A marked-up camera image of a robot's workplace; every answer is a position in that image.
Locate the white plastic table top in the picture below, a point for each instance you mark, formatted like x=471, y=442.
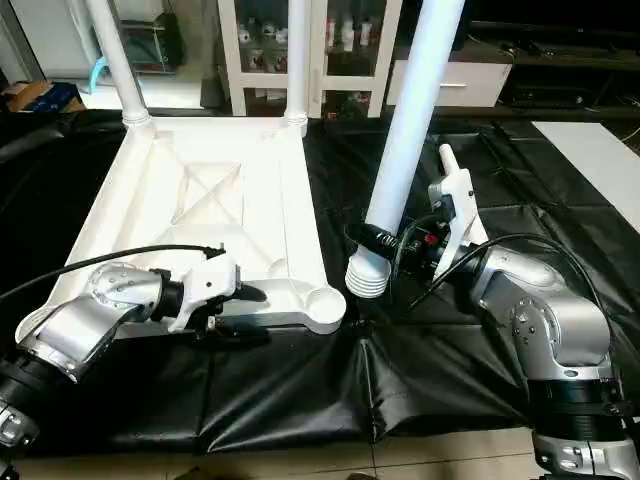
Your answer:
x=200, y=200

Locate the white plastic table leg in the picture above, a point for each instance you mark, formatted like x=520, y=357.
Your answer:
x=410, y=130
x=450, y=165
x=296, y=60
x=118, y=60

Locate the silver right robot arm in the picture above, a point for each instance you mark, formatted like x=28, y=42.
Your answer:
x=550, y=330

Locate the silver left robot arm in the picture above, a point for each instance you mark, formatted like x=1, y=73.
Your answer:
x=80, y=330

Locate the black work mat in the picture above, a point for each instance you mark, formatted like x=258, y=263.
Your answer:
x=300, y=390

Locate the white low drawer unit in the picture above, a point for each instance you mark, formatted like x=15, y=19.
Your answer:
x=465, y=85

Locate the white glass-door cabinet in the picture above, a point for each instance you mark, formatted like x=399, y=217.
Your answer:
x=340, y=50

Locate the white sheet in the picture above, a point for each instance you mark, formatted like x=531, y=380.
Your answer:
x=595, y=155

